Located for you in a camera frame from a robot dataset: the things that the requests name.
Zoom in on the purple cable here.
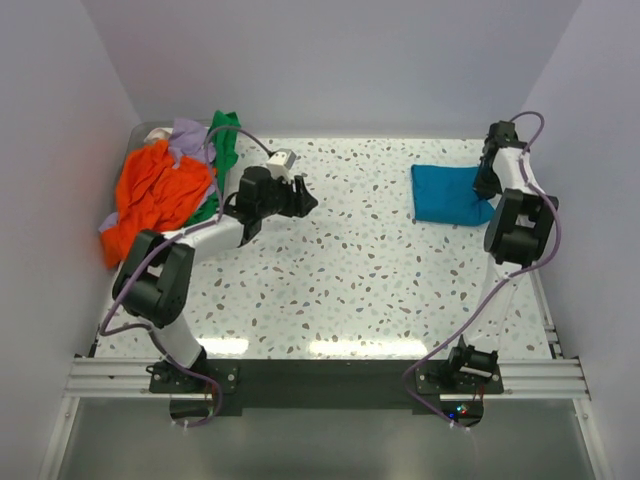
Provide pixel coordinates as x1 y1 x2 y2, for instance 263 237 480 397
402 110 562 426
98 125 276 427

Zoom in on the green t shirt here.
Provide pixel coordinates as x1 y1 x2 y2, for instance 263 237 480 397
185 110 241 227

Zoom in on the blue t shirt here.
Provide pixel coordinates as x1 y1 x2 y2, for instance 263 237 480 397
410 165 495 227

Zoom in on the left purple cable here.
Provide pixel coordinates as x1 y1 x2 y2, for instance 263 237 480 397
98 125 276 427

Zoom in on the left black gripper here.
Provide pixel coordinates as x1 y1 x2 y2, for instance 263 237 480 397
257 172 317 219

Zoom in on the orange t shirt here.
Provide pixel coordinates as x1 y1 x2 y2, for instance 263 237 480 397
99 141 212 269

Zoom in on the aluminium frame rail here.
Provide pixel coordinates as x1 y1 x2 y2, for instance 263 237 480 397
63 358 590 400

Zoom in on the clear plastic bin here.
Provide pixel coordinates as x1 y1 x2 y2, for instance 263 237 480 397
122 119 236 251

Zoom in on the lilac t shirt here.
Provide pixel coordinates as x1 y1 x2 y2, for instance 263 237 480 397
98 117 219 234

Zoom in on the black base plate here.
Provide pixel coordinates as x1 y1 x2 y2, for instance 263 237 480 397
146 359 504 420

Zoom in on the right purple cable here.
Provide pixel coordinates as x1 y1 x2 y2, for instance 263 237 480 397
402 110 562 426

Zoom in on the pale pink t shirt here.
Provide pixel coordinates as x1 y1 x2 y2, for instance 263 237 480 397
143 127 173 145

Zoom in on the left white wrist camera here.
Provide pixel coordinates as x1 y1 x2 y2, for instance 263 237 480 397
266 149 297 183

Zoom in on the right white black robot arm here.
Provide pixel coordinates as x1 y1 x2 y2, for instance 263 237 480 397
443 119 559 393

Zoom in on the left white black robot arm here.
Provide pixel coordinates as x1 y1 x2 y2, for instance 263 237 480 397
100 167 319 392

